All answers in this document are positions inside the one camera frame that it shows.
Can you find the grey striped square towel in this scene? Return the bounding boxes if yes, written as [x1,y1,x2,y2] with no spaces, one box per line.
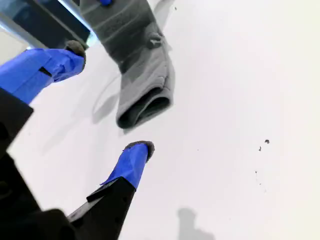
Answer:
[79,0,176,130]

